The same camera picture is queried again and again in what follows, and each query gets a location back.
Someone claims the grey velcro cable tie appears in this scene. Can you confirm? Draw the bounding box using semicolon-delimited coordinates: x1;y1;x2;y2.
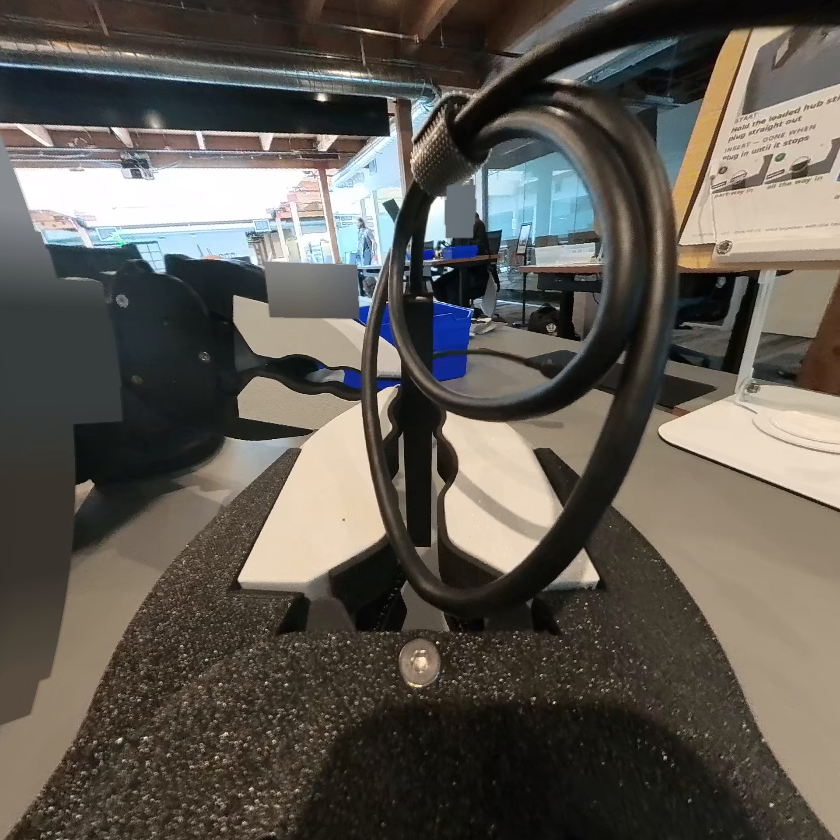
410;95;490;194

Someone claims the printed instruction sheet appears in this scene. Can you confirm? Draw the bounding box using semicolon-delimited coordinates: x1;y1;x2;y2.
678;25;840;265

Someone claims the white round pad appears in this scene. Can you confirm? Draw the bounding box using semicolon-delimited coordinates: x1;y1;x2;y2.
752;408;840;455

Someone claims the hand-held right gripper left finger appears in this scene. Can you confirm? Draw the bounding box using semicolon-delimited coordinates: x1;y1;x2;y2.
236;385;406;632

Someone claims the blue plastic bin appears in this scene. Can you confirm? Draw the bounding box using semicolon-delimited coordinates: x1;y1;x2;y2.
341;301;475;395

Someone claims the silver ventilation duct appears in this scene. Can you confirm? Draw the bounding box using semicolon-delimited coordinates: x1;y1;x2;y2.
0;36;442;109

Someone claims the black office chair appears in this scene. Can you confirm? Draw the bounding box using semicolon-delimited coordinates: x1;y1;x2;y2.
433;268;500;309

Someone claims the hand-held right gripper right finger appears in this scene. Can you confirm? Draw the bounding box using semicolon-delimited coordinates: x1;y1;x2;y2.
432;417;602;632

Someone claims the black mat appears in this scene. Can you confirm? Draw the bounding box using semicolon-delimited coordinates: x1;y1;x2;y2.
594;363;718;412

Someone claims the instruction sign on wooden board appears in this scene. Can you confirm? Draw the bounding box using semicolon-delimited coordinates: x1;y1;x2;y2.
671;29;840;271

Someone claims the wooden office desk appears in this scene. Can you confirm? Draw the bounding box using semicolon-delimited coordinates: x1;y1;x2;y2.
518;261;605;342
420;257;496;309

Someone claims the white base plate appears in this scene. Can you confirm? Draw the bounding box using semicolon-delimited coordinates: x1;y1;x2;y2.
658;382;840;511

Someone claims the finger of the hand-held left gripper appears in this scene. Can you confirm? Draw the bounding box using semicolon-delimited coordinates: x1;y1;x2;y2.
233;295;370;383
233;377;362;448

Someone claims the clear acrylic post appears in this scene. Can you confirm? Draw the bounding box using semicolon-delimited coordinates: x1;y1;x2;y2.
734;268;781;403

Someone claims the black usb cable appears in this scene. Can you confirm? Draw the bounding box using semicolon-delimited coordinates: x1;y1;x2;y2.
430;346;581;380

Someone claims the black ceiling beam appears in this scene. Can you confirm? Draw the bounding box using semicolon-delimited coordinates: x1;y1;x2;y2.
0;69;391;137

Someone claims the black hub cable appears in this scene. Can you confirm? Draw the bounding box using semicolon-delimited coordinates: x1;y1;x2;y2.
361;0;840;621

